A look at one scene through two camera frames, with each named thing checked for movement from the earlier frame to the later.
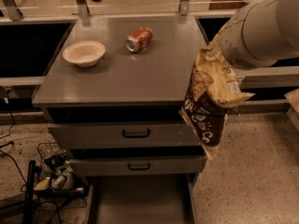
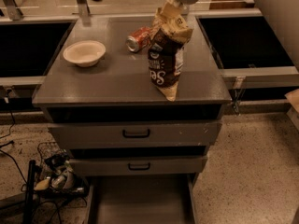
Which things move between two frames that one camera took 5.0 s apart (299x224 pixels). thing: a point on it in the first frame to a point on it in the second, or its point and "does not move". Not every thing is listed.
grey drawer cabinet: x=114 y=96 does not move
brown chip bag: x=213 y=91 to x=167 y=44
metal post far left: x=12 y=8 does not move
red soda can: x=138 y=39 does not move
